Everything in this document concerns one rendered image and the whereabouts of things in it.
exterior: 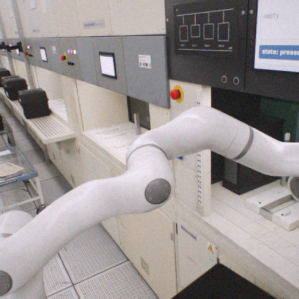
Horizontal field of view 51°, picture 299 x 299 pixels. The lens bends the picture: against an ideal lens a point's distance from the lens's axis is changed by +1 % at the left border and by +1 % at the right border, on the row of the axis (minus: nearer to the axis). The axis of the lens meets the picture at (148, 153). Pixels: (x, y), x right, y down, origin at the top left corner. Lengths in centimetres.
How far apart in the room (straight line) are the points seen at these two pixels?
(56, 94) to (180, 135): 341
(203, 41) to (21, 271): 81
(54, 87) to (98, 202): 337
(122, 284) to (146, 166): 171
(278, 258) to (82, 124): 185
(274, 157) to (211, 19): 47
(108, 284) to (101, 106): 133
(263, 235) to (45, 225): 79
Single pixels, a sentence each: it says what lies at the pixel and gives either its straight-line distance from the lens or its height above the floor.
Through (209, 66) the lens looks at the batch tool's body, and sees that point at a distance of 105.
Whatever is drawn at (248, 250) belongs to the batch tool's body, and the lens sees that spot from 117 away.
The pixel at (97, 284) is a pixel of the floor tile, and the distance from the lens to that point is 234.
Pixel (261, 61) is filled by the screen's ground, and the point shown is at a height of 149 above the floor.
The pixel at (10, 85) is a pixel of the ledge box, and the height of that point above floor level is 100.
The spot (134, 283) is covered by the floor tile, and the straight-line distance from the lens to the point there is 230.
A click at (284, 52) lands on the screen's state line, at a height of 151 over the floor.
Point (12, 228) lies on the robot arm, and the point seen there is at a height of 118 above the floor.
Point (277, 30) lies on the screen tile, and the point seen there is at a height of 156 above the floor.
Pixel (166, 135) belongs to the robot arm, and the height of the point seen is 136.
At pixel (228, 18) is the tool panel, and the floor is 160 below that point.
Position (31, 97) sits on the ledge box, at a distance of 341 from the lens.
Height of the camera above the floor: 160
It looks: 22 degrees down
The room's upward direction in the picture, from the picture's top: 5 degrees counter-clockwise
